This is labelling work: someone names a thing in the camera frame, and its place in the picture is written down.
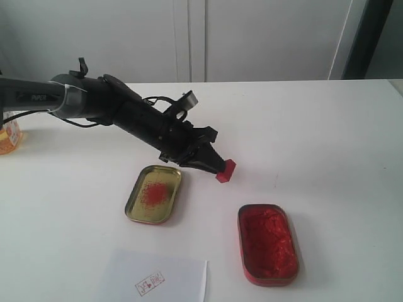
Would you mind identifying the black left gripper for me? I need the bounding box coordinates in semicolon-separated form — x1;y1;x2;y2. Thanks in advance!
159;121;225;174

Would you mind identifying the red rubber stamp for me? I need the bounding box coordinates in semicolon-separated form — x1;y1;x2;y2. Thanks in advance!
216;159;236;183

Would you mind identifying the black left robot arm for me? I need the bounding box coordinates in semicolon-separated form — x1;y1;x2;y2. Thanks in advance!
1;57;227;174

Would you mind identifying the red ink paste tin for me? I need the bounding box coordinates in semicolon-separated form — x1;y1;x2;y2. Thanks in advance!
237;204;299;287

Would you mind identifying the gold tin lid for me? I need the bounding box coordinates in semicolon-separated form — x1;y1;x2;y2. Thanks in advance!
124;165;182;225

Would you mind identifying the white paper sheet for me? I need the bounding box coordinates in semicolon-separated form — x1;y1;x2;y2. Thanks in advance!
94;250;207;302

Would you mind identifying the orange labelled bottle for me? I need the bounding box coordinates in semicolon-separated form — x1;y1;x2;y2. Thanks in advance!
0;120;23;155

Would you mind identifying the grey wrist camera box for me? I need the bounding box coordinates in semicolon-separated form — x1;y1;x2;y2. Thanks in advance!
171;90;198;116

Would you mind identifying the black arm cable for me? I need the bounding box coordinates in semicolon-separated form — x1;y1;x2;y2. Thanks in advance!
141;96;177;109

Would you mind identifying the white cable on wall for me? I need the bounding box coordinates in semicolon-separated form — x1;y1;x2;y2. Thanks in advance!
328;0;356;81

